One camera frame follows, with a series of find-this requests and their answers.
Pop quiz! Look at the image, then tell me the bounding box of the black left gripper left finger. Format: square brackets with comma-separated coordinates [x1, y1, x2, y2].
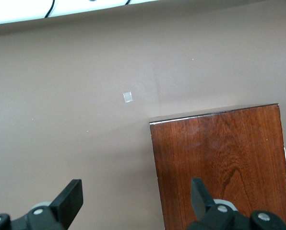
[13, 179, 83, 230]

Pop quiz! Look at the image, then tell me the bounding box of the brown table cover sheet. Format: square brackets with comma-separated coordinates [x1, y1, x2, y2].
[0, 0, 286, 230]

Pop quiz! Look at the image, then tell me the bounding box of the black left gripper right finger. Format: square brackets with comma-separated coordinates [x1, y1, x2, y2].
[188, 177, 251, 230]

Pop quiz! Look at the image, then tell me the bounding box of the dark brown wooden cabinet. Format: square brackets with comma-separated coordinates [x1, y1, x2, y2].
[149, 103, 286, 230]

